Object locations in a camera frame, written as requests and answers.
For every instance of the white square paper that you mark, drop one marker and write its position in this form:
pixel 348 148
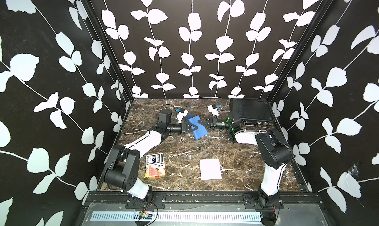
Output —
pixel 210 169

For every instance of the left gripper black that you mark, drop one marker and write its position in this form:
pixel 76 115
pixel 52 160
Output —
pixel 184 126

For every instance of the small green circuit board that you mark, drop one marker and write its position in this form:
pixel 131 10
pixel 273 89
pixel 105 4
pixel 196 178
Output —
pixel 144 216

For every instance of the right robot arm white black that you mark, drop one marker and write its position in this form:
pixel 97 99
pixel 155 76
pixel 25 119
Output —
pixel 273 148

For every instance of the white perforated strip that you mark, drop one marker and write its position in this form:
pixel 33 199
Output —
pixel 191 217

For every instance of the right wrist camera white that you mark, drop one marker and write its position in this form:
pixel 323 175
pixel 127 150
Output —
pixel 214 110

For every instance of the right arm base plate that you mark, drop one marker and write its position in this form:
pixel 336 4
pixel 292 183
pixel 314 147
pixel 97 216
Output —
pixel 260 201

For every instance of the blue square paper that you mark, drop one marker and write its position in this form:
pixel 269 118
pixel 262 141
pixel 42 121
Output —
pixel 201 130
pixel 189 116

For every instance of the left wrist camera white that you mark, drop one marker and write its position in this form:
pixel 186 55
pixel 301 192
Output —
pixel 181 114

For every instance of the yellow red card box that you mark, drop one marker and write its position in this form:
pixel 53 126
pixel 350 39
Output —
pixel 154 171

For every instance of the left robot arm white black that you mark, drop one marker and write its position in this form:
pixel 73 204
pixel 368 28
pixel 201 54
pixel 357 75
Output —
pixel 122 167

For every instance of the blue white poker card box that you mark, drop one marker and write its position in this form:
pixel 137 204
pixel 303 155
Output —
pixel 154 159

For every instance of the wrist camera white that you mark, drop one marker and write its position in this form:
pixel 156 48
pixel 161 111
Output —
pixel 214 110
pixel 181 114

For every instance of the black case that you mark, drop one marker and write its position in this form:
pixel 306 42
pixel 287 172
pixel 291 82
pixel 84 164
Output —
pixel 252 111

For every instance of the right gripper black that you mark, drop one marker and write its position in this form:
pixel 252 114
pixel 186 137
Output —
pixel 212 124

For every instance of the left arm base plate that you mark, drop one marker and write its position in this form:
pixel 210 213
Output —
pixel 157 200

